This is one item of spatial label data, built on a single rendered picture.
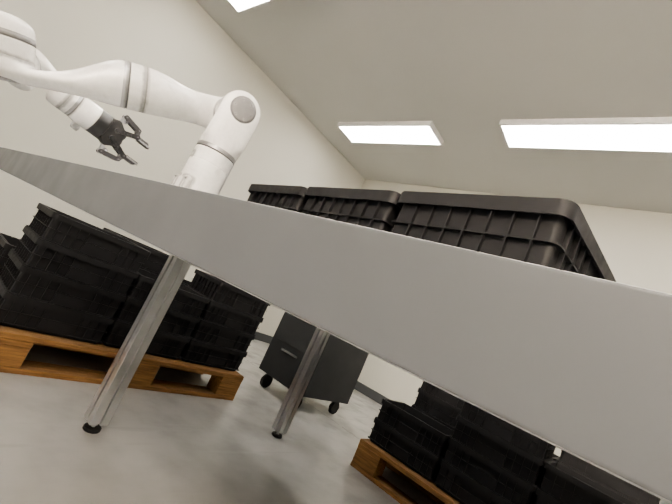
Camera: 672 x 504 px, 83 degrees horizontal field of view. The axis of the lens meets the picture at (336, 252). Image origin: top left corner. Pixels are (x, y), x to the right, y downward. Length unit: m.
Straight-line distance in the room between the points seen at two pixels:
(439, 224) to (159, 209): 0.48
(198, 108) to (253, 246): 0.81
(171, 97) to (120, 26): 3.12
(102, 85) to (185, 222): 0.69
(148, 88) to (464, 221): 0.66
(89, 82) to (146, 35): 3.20
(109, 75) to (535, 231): 0.80
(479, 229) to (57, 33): 3.61
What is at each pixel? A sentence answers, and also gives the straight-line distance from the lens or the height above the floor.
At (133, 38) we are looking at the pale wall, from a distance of 4.05.
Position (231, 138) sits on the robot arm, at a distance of 0.91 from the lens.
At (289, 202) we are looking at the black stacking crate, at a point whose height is 0.89.
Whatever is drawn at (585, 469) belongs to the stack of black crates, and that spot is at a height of 0.51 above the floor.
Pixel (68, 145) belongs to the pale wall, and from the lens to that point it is 3.81.
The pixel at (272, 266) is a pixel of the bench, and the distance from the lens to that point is 0.16.
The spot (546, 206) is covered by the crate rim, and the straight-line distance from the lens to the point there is 0.58.
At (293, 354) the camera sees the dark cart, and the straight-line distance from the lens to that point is 2.74.
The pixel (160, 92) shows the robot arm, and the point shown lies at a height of 0.93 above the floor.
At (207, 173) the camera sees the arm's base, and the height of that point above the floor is 0.84.
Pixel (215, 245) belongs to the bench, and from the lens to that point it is 0.19.
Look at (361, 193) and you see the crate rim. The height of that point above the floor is 0.92.
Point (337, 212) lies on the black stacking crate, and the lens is 0.83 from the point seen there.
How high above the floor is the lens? 0.67
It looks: 9 degrees up
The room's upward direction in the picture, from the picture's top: 24 degrees clockwise
